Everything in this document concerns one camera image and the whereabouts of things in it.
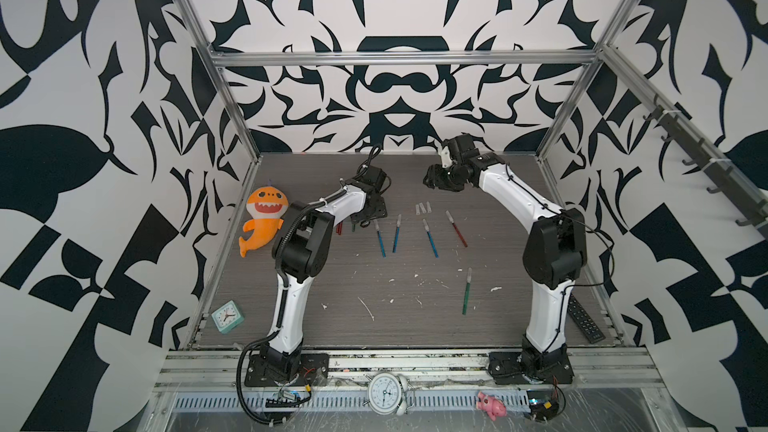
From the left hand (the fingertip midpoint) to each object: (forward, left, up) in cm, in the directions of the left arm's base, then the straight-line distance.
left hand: (370, 208), depth 103 cm
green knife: (-7, +6, -1) cm, 9 cm away
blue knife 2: (-9, -9, -2) cm, 13 cm away
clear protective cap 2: (0, -20, -1) cm, 20 cm away
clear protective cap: (0, -18, -1) cm, 18 cm away
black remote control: (-39, -56, +1) cm, 68 cm away
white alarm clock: (-53, -3, +3) cm, 53 cm away
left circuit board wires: (-53, +21, -5) cm, 57 cm away
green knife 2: (-29, -27, -2) cm, 40 cm away
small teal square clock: (-34, +39, 0) cm, 51 cm away
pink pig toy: (-56, -27, +1) cm, 62 cm away
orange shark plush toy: (-3, +33, +7) cm, 34 cm away
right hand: (+2, -19, +14) cm, 23 cm away
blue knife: (-10, -3, -3) cm, 11 cm away
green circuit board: (-56, -40, -3) cm, 69 cm away
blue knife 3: (-15, -20, -2) cm, 26 cm away
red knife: (-7, +10, -1) cm, 12 cm away
